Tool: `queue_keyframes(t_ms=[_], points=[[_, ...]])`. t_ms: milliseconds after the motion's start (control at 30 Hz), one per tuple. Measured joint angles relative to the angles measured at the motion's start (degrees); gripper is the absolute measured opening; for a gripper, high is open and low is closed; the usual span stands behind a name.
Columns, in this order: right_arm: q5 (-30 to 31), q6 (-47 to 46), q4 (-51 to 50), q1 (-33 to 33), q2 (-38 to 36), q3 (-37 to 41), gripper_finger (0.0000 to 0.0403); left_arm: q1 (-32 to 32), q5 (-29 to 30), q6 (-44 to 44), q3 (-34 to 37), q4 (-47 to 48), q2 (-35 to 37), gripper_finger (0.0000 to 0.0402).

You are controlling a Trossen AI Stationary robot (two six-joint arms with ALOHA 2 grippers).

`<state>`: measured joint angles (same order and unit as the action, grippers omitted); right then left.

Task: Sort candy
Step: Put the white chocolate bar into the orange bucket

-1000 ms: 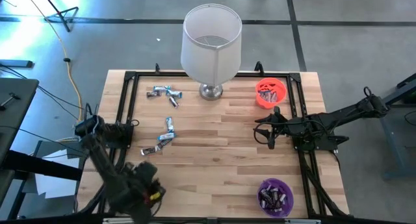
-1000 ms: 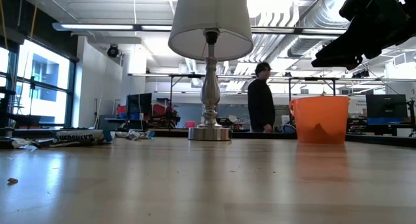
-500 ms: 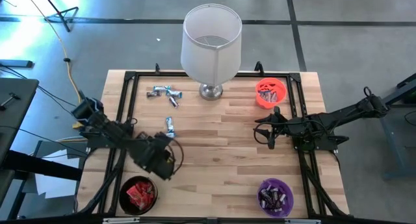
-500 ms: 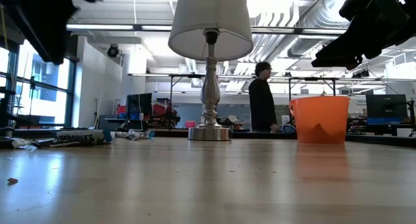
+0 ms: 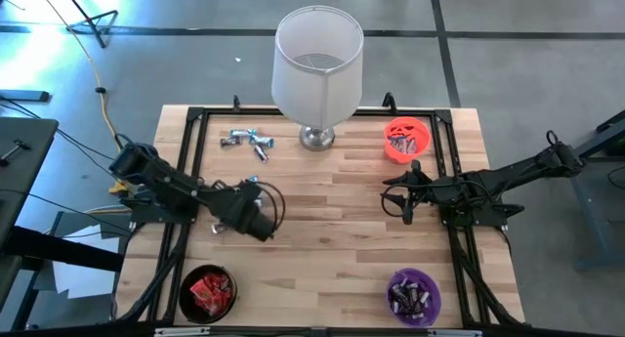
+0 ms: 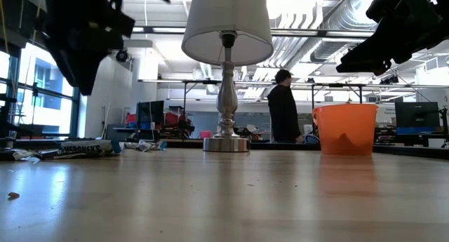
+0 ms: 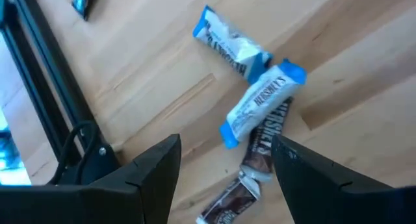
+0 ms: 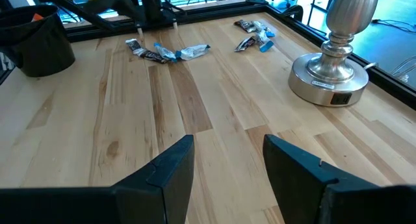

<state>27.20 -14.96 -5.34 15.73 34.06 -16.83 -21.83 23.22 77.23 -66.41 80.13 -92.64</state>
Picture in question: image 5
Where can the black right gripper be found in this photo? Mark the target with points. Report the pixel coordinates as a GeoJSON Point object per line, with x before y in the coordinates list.
{"type": "Point", "coordinates": [439, 193]}

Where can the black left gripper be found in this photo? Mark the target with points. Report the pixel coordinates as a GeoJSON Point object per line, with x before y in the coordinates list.
{"type": "Point", "coordinates": [244, 210]}

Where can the orange candy wrapper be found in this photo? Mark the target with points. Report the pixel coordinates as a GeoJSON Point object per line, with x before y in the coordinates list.
{"type": "Point", "coordinates": [210, 307]}
{"type": "Point", "coordinates": [219, 283]}
{"type": "Point", "coordinates": [223, 300]}
{"type": "Point", "coordinates": [200, 290]}

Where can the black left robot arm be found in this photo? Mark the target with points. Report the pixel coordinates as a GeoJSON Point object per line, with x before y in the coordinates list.
{"type": "Point", "coordinates": [171, 183]}

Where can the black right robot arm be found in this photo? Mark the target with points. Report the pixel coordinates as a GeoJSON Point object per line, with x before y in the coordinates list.
{"type": "Point", "coordinates": [512, 176]}

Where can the orange plastic pumpkin bucket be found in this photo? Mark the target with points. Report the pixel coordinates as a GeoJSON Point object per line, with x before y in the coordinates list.
{"type": "Point", "coordinates": [426, 132]}

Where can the black table clamp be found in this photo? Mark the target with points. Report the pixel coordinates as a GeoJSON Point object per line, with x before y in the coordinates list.
{"type": "Point", "coordinates": [237, 104]}
{"type": "Point", "coordinates": [389, 102]}

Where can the black plastic bucket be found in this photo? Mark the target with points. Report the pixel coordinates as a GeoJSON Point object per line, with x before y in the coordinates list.
{"type": "Point", "coordinates": [184, 293]}

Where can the purple plastic bucket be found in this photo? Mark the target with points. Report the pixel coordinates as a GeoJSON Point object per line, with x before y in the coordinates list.
{"type": "Point", "coordinates": [437, 298]}

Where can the silver table lamp white shade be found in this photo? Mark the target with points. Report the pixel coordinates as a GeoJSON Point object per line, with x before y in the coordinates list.
{"type": "Point", "coordinates": [317, 83]}

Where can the black table support beam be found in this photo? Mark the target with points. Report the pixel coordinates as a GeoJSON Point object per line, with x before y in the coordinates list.
{"type": "Point", "coordinates": [58, 249]}

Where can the black side table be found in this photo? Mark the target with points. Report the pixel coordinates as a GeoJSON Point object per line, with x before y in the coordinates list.
{"type": "Point", "coordinates": [24, 171]}

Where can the black stand legs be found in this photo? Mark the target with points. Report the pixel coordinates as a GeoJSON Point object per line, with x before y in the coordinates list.
{"type": "Point", "coordinates": [90, 21]}

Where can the black stand foot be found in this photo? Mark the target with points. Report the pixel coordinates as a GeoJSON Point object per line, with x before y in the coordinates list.
{"type": "Point", "coordinates": [24, 96]}

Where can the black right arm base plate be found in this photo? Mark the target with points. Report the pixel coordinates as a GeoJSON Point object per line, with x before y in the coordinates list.
{"type": "Point", "coordinates": [493, 216]}

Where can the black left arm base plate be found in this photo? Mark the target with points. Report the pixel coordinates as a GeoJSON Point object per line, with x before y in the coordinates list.
{"type": "Point", "coordinates": [146, 213]}

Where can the dark metal cart frame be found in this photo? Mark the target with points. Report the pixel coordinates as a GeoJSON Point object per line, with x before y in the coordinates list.
{"type": "Point", "coordinates": [575, 205]}

